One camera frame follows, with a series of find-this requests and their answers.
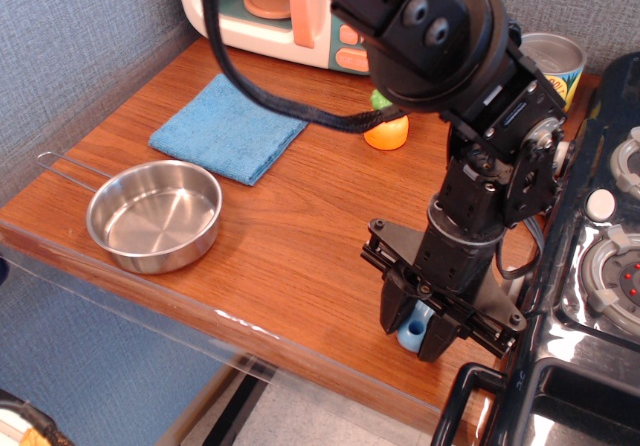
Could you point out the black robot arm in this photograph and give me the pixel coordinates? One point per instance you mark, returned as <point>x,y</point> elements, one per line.
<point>459,59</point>

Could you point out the orange toy carrot shaker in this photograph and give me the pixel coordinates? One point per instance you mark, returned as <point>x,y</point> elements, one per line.
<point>390,135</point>

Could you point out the black toy stove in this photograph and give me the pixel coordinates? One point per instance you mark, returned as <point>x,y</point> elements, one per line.
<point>573,378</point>

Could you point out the blue folded cloth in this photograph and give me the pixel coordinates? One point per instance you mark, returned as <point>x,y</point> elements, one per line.
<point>227,134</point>

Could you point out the blue handled grey toy spoon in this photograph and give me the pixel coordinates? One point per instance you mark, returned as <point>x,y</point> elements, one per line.
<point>412,330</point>

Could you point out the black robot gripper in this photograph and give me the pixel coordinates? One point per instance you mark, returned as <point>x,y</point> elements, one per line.
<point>448,267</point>

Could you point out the stainless steel pan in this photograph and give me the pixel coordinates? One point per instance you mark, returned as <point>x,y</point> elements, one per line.
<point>153,218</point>

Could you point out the pineapple slices can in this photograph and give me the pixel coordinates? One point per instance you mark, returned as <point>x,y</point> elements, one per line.
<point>560,59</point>

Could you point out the teal toy microwave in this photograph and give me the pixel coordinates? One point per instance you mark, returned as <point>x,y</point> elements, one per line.
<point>299,31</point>

